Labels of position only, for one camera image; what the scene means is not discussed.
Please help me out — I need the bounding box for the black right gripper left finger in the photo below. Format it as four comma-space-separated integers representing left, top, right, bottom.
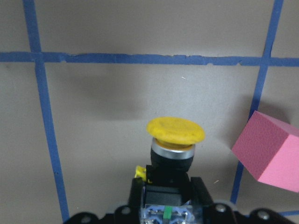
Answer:
128, 177, 143, 208

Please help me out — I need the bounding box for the pink foam cube centre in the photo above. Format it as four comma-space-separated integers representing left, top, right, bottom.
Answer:
232, 111, 299, 192

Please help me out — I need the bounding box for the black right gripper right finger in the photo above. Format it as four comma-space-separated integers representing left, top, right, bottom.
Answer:
191, 177, 214, 210

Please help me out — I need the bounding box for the yellow mushroom push button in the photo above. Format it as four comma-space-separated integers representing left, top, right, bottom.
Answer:
133, 117, 205, 224

